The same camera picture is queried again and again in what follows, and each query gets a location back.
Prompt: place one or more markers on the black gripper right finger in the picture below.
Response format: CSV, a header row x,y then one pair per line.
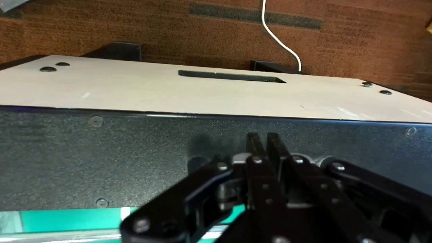
x,y
324,203

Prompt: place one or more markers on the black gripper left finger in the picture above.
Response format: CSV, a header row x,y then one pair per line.
x,y
203,203

